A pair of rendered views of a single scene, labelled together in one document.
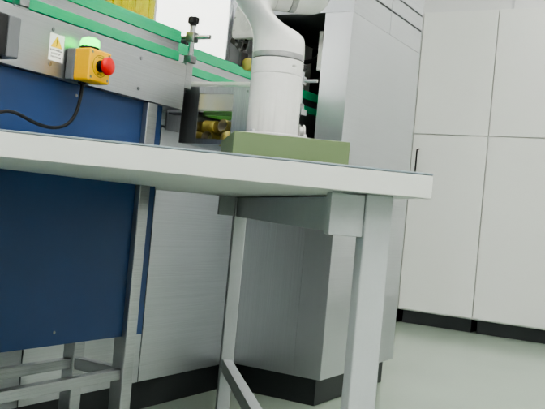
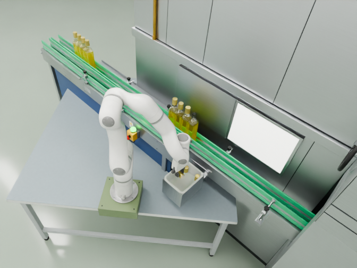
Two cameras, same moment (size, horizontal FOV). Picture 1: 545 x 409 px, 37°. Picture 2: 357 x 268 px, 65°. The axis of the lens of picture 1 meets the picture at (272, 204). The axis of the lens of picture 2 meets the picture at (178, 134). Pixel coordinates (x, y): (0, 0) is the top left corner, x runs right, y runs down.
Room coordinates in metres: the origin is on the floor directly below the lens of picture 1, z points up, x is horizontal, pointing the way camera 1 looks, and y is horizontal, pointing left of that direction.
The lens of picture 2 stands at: (2.37, -0.95, 2.53)
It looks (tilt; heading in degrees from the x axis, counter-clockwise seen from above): 46 degrees down; 99
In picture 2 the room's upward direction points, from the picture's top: 6 degrees clockwise
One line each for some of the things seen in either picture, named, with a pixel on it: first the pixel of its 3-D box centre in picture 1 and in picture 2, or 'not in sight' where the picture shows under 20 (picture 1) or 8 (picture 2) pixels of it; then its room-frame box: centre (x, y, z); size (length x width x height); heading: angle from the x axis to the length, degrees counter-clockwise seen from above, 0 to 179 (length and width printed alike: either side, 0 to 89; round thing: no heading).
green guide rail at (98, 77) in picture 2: not in sight; (107, 83); (1.46, 0.78, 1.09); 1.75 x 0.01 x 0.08; 150
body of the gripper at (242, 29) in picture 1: (252, 19); (180, 161); (2.24, 0.10, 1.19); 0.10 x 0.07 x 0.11; 56
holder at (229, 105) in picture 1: (223, 119); (185, 181); (2.28, 0.16, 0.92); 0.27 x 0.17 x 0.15; 60
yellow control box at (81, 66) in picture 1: (88, 67); (133, 134); (1.81, 0.43, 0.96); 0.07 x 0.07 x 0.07; 60
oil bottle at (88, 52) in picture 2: not in sight; (89, 55); (1.23, 0.98, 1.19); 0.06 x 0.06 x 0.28; 60
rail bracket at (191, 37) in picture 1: (184, 40); not in sight; (2.22, 0.28, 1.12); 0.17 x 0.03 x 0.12; 60
